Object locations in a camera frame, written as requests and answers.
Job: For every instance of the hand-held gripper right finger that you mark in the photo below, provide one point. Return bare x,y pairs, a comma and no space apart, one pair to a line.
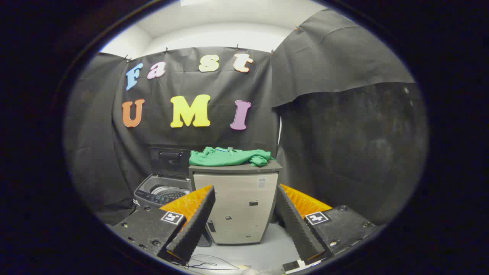
296,225

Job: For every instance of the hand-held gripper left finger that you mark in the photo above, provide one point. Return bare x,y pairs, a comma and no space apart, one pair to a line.
195,225

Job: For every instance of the grey washing machine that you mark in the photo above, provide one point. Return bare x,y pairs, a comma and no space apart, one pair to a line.
147,193

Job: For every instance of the dark washing machine lid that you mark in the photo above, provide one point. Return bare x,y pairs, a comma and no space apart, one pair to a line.
170,162

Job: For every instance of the green polo shirt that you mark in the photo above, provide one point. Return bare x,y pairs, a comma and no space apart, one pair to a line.
229,157

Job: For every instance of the beige cabinet with dark top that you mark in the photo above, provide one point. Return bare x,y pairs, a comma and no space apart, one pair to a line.
240,202

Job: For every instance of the black backdrop cloth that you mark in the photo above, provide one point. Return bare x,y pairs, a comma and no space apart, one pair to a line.
214,133

